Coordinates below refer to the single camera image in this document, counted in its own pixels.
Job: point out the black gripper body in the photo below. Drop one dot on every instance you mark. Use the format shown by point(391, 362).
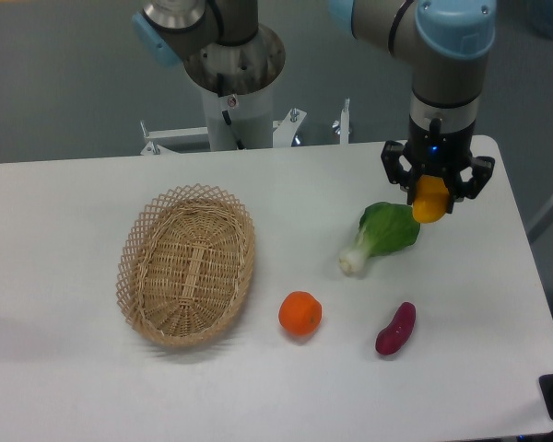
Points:
point(438, 147)

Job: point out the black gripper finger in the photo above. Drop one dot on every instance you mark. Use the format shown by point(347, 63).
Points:
point(399, 166)
point(467, 179)

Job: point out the yellow mango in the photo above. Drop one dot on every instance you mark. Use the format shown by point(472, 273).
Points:
point(432, 197)

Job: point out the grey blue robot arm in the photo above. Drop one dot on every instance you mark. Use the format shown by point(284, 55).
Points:
point(233, 58)

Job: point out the woven wicker basket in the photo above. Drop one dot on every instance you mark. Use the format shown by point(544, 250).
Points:
point(186, 266)

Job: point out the green bok choy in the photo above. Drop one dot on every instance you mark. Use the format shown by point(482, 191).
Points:
point(384, 228)

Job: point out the purple sweet potato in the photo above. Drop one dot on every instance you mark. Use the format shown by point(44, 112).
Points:
point(395, 335)

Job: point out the orange fruit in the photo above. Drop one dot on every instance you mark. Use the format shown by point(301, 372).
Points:
point(300, 314)

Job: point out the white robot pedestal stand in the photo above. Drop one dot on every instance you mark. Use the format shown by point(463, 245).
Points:
point(234, 122)

